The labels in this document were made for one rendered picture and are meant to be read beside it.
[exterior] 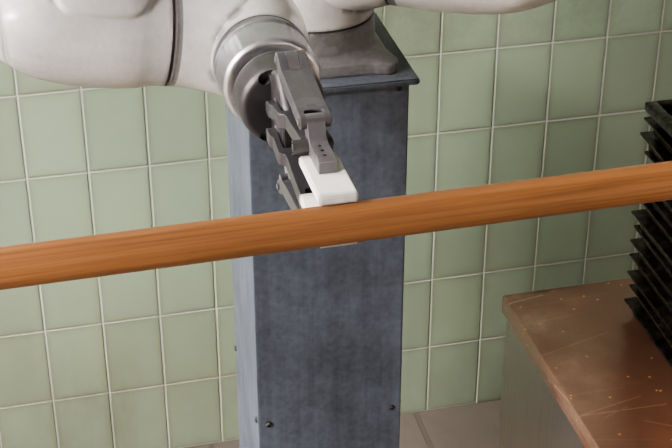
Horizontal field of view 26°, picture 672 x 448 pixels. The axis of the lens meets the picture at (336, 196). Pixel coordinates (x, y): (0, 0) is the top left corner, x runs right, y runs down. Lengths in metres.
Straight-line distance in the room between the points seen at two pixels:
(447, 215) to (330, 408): 0.96
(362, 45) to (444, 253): 0.93
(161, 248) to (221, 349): 1.62
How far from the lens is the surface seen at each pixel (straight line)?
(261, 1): 1.34
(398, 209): 1.07
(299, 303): 1.90
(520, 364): 2.12
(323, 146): 1.11
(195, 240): 1.04
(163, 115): 2.40
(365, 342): 1.96
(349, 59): 1.77
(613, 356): 2.03
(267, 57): 1.25
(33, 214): 2.46
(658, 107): 1.95
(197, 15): 1.33
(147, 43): 1.32
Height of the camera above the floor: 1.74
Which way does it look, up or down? 29 degrees down
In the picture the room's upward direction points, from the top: straight up
